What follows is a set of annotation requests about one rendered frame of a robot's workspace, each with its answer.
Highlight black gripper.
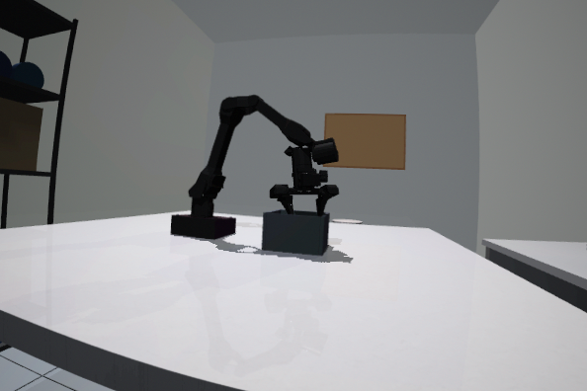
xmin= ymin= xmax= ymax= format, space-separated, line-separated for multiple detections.
xmin=270 ymin=165 xmax=339 ymax=217

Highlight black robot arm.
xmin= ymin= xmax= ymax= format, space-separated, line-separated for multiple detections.
xmin=188 ymin=95 xmax=339 ymax=218

